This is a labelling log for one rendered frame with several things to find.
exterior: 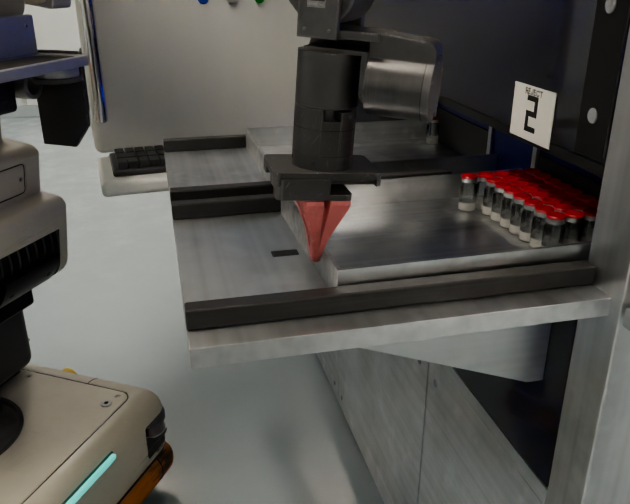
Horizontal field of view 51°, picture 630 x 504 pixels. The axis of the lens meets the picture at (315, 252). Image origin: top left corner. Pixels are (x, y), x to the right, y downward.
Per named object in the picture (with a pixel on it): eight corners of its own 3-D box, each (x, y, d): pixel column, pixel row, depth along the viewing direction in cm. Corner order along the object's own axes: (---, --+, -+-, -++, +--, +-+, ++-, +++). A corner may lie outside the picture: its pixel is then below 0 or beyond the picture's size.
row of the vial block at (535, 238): (485, 204, 88) (489, 170, 86) (565, 257, 72) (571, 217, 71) (470, 205, 88) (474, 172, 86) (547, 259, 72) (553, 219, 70)
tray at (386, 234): (518, 192, 94) (521, 168, 92) (646, 267, 70) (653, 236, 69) (280, 213, 86) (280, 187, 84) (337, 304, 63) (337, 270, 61)
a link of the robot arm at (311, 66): (311, 32, 62) (289, 36, 57) (383, 40, 60) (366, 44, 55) (306, 107, 65) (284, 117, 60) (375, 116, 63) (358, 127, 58)
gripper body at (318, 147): (381, 192, 62) (390, 113, 59) (272, 192, 60) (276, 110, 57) (361, 172, 68) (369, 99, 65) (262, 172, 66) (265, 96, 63)
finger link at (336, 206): (345, 273, 65) (354, 180, 61) (272, 275, 63) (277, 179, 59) (329, 246, 71) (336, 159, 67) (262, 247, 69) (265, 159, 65)
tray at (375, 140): (428, 137, 124) (429, 118, 122) (495, 176, 101) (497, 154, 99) (246, 148, 116) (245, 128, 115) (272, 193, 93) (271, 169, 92)
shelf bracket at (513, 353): (529, 366, 80) (544, 268, 75) (543, 380, 77) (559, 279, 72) (248, 406, 73) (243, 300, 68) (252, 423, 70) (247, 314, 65)
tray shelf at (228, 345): (417, 141, 129) (418, 131, 128) (678, 306, 66) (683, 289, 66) (164, 156, 119) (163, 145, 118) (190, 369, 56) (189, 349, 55)
